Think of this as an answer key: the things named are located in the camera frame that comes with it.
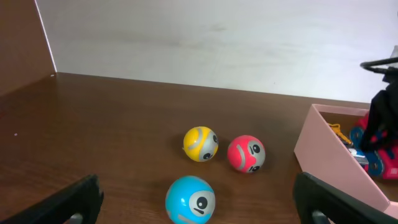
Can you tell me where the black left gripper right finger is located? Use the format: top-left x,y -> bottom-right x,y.
293,172 -> 397,224

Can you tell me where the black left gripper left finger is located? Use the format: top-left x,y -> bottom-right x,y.
1,174 -> 104,224

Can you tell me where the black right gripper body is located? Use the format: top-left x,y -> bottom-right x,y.
360,75 -> 397,152

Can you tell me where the red toy truck yellow crane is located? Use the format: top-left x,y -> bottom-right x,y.
328,123 -> 369,170

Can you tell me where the red toy fire truck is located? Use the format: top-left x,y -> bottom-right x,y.
349,113 -> 397,179

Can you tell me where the white cardboard box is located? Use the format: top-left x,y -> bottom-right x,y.
294,104 -> 397,218

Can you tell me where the blue face ball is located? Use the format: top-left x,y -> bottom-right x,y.
165,175 -> 216,223

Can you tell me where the red face ball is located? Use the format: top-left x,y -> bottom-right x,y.
227,135 -> 266,174

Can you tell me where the yellow face ball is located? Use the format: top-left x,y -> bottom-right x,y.
183,126 -> 219,162

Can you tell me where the black right cable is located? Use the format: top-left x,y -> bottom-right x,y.
359,57 -> 398,75

